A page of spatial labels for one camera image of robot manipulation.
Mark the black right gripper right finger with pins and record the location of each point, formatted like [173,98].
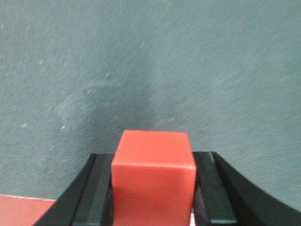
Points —
[224,197]

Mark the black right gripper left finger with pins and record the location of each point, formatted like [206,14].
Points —
[88,199]

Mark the red magnetic cube block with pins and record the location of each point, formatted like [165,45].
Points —
[153,179]

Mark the dark grey fabric mat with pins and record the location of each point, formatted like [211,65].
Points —
[74,74]

